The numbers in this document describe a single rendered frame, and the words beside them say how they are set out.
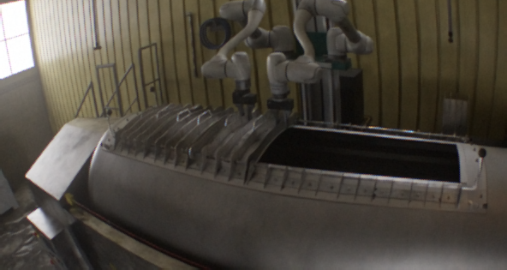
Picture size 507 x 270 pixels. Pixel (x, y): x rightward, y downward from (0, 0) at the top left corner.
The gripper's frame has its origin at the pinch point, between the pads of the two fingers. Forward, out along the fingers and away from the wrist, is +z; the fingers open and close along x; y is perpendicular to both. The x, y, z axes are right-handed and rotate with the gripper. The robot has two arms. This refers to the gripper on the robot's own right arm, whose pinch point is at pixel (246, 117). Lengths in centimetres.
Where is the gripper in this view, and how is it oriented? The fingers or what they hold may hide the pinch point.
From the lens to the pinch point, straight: 210.0
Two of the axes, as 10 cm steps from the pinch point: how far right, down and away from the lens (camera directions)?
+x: -8.9, -0.9, 4.4
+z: 0.9, 9.2, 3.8
